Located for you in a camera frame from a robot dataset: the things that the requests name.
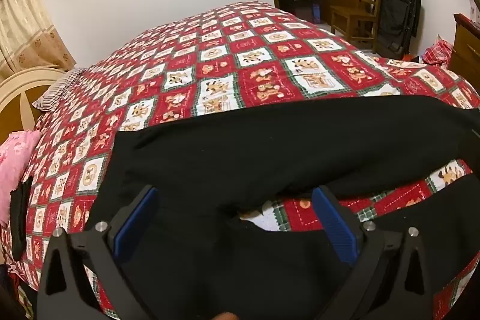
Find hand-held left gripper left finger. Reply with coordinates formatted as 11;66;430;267
37;185;160;320

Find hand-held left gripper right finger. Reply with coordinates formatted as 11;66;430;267
311;185;436;320

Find black pants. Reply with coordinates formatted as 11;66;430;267
80;95;480;320

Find dark cloth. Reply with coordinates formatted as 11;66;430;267
9;179;34;261

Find pink fluffy cloth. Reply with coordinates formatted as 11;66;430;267
0;130;41;227

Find striped pillow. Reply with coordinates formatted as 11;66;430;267
33;67;89;111

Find cream wooden headboard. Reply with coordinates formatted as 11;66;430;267
0;67;66;141

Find red printed checkered blanket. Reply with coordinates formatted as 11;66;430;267
0;0;480;320

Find red plaid cloth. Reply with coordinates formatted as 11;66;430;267
422;39;456;67

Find wooden chair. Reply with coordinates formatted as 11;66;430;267
329;0;382;47

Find wooden cabinet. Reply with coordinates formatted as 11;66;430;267
448;13;480;81

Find black bag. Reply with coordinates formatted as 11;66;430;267
376;0;421;58

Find beige patterned curtain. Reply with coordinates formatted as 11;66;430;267
0;0;77;81

